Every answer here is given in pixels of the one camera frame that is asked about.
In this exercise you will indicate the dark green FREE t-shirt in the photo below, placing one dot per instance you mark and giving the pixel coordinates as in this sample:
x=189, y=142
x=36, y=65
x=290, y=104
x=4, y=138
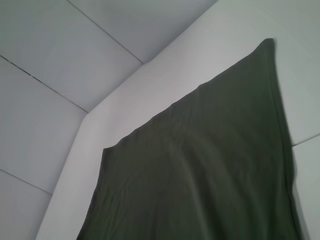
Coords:
x=200, y=162

